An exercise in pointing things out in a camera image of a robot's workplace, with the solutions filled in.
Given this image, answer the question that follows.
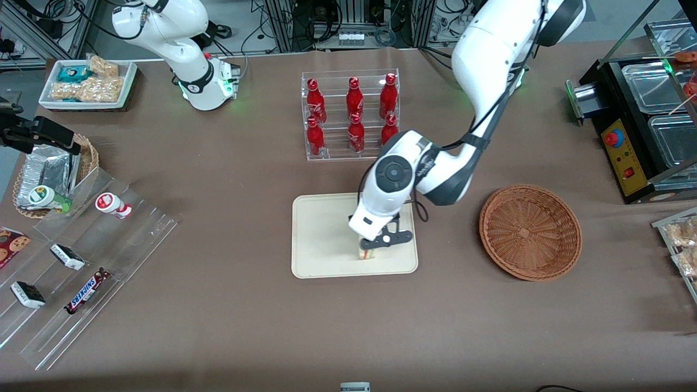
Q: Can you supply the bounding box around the dark brown tray mat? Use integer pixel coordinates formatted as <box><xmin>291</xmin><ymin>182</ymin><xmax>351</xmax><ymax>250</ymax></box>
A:
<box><xmin>41</xmin><ymin>65</ymin><xmax>141</xmax><ymax>114</ymax></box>

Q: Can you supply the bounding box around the light tan wicker basket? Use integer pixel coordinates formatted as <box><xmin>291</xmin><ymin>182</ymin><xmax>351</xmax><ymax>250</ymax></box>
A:
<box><xmin>12</xmin><ymin>133</ymin><xmax>100</xmax><ymax>219</ymax></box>

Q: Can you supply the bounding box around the beige plastic serving tray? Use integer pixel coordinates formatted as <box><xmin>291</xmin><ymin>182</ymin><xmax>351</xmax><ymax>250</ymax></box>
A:
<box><xmin>292</xmin><ymin>190</ymin><xmax>419</xmax><ymax>279</ymax></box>

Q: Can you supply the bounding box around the white rectangular snack tray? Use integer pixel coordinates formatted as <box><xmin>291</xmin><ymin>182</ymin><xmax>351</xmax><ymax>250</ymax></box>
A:
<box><xmin>38</xmin><ymin>57</ymin><xmax>138</xmax><ymax>111</ymax></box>

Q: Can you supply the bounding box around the brown round wicker basket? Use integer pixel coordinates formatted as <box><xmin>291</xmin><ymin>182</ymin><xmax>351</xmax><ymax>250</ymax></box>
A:
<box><xmin>479</xmin><ymin>184</ymin><xmax>583</xmax><ymax>282</ymax></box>

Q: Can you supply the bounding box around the grey metal snack tray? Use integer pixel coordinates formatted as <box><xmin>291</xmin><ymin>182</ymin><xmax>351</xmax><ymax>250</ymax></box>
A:
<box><xmin>652</xmin><ymin>207</ymin><xmax>697</xmax><ymax>304</ymax></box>

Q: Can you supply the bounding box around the silver foil package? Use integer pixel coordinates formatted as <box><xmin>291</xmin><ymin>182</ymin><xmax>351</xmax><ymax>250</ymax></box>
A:
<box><xmin>18</xmin><ymin>144</ymin><xmax>82</xmax><ymax>210</ymax></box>

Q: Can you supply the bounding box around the clear puffed snack bag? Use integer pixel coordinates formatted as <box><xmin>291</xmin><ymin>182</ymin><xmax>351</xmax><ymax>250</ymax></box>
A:
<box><xmin>51</xmin><ymin>82</ymin><xmax>90</xmax><ymax>102</ymax></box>
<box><xmin>87</xmin><ymin>54</ymin><xmax>119</xmax><ymax>78</ymax></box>
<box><xmin>672</xmin><ymin>248</ymin><xmax>697</xmax><ymax>278</ymax></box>
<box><xmin>82</xmin><ymin>76</ymin><xmax>125</xmax><ymax>103</ymax></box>
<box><xmin>665</xmin><ymin>218</ymin><xmax>697</xmax><ymax>248</ymax></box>

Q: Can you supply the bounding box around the teal snack packet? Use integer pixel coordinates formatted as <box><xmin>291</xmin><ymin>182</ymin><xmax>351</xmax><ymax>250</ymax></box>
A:
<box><xmin>57</xmin><ymin>65</ymin><xmax>91</xmax><ymax>83</ymax></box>

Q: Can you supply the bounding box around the green white yogurt bottle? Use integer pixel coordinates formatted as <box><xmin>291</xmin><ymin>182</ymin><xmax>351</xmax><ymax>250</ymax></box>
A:
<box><xmin>28</xmin><ymin>185</ymin><xmax>72</xmax><ymax>213</ymax></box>

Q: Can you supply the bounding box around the clear acrylic bottle rack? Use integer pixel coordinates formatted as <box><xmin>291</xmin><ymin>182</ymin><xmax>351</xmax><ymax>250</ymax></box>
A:
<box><xmin>301</xmin><ymin>68</ymin><xmax>401</xmax><ymax>162</ymax></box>

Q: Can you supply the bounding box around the red cola bottle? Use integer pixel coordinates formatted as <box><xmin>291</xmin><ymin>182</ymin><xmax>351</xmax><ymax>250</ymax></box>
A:
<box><xmin>306</xmin><ymin>78</ymin><xmax>327</xmax><ymax>125</ymax></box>
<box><xmin>306</xmin><ymin>116</ymin><xmax>326</xmax><ymax>157</ymax></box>
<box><xmin>380</xmin><ymin>114</ymin><xmax>399</xmax><ymax>145</ymax></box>
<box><xmin>379</xmin><ymin>73</ymin><xmax>399</xmax><ymax>119</ymax></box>
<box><xmin>346</xmin><ymin>77</ymin><xmax>364</xmax><ymax>118</ymax></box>
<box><xmin>347</xmin><ymin>113</ymin><xmax>366</xmax><ymax>154</ymax></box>

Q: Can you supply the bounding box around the red white yogurt bottle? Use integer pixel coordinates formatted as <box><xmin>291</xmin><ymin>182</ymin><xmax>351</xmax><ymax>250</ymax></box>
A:
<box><xmin>95</xmin><ymin>192</ymin><xmax>132</xmax><ymax>219</ymax></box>

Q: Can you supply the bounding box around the red cookie box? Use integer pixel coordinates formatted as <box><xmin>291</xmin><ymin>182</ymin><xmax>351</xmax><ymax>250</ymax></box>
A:
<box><xmin>0</xmin><ymin>227</ymin><xmax>32</xmax><ymax>269</ymax></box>

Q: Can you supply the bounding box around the black white chocolate box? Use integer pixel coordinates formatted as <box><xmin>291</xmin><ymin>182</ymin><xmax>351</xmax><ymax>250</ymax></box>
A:
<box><xmin>10</xmin><ymin>281</ymin><xmax>46</xmax><ymax>309</ymax></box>
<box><xmin>50</xmin><ymin>243</ymin><xmax>86</xmax><ymax>271</ymax></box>

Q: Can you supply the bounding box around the clear acrylic stepped shelf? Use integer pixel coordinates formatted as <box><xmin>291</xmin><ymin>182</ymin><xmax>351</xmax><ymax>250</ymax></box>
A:
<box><xmin>0</xmin><ymin>166</ymin><xmax>179</xmax><ymax>371</ymax></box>

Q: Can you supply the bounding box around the Snickers chocolate bar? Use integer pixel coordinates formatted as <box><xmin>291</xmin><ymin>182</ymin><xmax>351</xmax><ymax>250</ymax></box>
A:
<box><xmin>64</xmin><ymin>268</ymin><xmax>111</xmax><ymax>315</ymax></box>

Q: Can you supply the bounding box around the aluminium equipment rack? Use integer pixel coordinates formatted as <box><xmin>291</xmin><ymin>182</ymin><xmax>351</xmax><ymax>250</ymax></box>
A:
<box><xmin>264</xmin><ymin>0</ymin><xmax>437</xmax><ymax>53</ymax></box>

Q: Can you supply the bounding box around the black food warmer appliance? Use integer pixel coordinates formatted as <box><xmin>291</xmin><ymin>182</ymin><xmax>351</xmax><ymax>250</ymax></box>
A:
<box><xmin>565</xmin><ymin>52</ymin><xmax>697</xmax><ymax>205</ymax></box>

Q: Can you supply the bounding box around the steel food pan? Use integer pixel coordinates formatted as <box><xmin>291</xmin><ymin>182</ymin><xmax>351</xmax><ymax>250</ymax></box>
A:
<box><xmin>648</xmin><ymin>113</ymin><xmax>697</xmax><ymax>171</ymax></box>
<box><xmin>622</xmin><ymin>61</ymin><xmax>690</xmax><ymax>115</ymax></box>

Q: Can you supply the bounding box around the grey metal pole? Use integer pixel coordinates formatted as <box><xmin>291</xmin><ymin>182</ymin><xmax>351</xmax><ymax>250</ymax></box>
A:
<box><xmin>597</xmin><ymin>0</ymin><xmax>663</xmax><ymax>70</ymax></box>

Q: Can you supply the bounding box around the aluminium frame stand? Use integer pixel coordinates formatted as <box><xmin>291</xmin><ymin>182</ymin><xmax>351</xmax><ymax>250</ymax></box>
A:
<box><xmin>0</xmin><ymin>0</ymin><xmax>100</xmax><ymax>69</ymax></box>

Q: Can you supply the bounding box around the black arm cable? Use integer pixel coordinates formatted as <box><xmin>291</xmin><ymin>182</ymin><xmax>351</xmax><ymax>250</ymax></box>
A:
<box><xmin>407</xmin><ymin>0</ymin><xmax>548</xmax><ymax>224</ymax></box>

